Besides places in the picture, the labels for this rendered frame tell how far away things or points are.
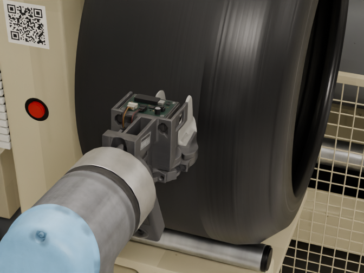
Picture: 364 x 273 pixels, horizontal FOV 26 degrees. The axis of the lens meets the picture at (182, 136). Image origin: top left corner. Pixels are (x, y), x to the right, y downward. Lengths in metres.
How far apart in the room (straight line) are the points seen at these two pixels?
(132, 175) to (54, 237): 0.13
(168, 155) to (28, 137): 0.60
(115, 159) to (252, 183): 0.31
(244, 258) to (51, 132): 0.40
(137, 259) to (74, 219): 0.66
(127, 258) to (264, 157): 0.41
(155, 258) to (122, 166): 0.59
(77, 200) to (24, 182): 0.78
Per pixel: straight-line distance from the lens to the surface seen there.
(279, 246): 1.46
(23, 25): 1.30
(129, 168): 0.77
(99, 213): 0.71
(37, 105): 1.36
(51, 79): 1.32
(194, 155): 0.90
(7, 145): 1.47
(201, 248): 1.29
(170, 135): 0.84
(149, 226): 0.90
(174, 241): 1.31
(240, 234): 1.14
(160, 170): 0.87
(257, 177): 1.04
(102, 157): 0.77
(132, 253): 1.35
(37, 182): 1.47
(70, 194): 0.72
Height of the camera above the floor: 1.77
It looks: 34 degrees down
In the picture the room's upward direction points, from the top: straight up
